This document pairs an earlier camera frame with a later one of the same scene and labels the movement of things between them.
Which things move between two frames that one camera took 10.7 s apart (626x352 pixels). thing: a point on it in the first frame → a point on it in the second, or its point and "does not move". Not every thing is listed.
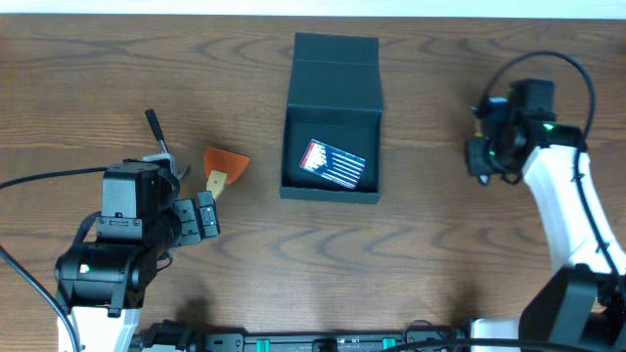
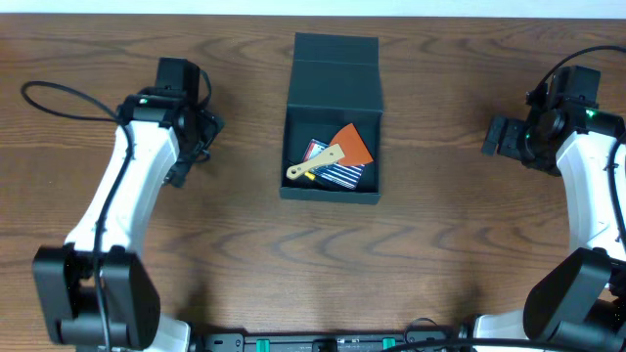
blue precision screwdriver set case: x=333 y=163 does not move
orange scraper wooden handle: x=223 y=167 → x=345 y=146
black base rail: x=175 y=336 does not move
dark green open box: x=335 y=97 does not move
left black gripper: x=197 y=221 → x=204 y=135
